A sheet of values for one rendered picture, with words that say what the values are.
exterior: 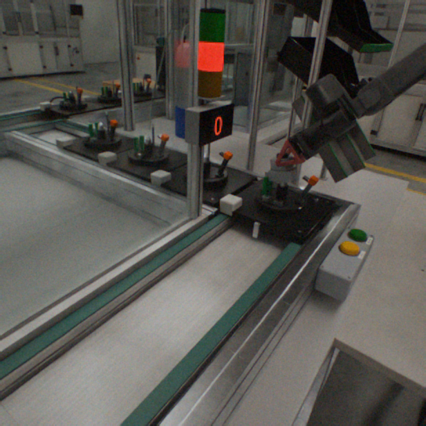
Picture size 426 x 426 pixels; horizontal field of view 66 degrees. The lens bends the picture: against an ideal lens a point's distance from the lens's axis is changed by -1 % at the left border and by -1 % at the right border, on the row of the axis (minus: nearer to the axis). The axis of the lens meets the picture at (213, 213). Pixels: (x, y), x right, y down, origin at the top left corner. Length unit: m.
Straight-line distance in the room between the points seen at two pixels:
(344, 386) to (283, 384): 1.15
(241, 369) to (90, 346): 0.25
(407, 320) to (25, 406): 0.73
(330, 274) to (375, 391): 1.15
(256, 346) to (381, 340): 0.31
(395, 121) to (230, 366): 4.63
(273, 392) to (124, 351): 0.26
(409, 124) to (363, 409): 3.84
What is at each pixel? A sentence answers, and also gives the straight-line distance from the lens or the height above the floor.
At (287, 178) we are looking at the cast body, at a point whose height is 1.06.
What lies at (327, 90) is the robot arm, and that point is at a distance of 0.81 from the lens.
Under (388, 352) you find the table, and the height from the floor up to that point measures 0.86.
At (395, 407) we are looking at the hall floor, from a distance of 1.83.
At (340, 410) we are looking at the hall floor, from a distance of 1.72.
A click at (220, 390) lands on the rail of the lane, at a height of 0.96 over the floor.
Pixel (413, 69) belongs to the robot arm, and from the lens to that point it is 0.82.
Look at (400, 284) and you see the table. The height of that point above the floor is 0.86.
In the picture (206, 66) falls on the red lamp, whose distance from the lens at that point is 0.70.
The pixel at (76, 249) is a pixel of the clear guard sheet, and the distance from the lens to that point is 0.62.
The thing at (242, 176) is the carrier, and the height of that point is 0.97.
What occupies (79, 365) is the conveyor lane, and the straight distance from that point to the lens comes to 0.61.
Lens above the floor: 1.39
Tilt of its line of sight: 30 degrees down
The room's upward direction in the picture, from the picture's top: 3 degrees clockwise
